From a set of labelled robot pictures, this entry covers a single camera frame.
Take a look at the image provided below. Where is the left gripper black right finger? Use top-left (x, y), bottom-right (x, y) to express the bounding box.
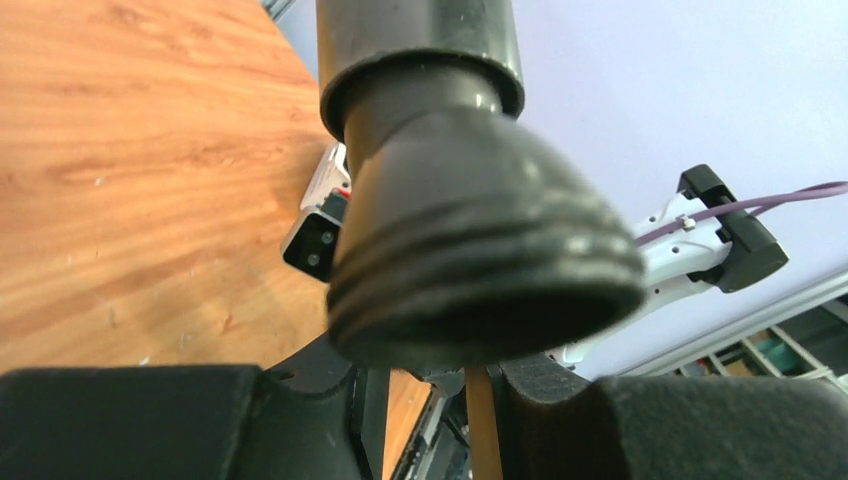
top-left (495, 355), bottom-right (847, 479)

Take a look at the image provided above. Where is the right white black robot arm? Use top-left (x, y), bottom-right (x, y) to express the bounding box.
top-left (547, 164), bottom-right (788, 368)

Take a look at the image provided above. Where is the grey faucet with lever handle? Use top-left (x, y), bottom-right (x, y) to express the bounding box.
top-left (316, 1), bottom-right (645, 370)

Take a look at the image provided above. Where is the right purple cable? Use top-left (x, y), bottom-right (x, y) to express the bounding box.
top-left (632, 180), bottom-right (848, 248)

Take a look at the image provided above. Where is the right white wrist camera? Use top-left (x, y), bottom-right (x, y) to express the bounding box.
top-left (281, 142), bottom-right (352, 283)

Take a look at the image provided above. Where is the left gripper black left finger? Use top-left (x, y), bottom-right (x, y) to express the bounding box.
top-left (1, 336), bottom-right (390, 479)

